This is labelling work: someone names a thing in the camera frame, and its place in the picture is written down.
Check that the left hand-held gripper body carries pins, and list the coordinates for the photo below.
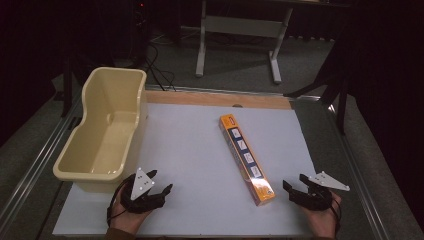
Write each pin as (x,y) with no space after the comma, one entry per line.
(141,186)

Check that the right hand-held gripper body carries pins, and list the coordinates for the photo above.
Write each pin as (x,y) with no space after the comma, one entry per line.
(316,196)

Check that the long orange box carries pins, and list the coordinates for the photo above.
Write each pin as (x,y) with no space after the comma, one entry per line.
(247,160)

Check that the cream plastic tub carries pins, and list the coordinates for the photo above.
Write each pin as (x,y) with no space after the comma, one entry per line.
(100,151)

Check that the person's right hand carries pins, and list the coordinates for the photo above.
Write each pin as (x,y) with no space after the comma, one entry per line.
(321,221)

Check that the person's left hand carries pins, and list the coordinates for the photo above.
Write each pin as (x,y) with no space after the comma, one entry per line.
(127,220)

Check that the white table mat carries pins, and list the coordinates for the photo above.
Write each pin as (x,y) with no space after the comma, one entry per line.
(193,160)

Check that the black tripod stand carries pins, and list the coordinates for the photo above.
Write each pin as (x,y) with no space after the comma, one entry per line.
(336,83)

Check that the black metal stand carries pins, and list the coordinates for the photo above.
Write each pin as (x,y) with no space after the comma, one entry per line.
(67,86)

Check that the dark computer tower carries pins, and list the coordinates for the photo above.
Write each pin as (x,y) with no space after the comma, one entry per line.
(140,30)

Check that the metal table rail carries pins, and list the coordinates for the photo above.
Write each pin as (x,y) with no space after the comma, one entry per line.
(35,168)
(358,173)

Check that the white metal desk frame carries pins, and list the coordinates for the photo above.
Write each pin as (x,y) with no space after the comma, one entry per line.
(245,26)

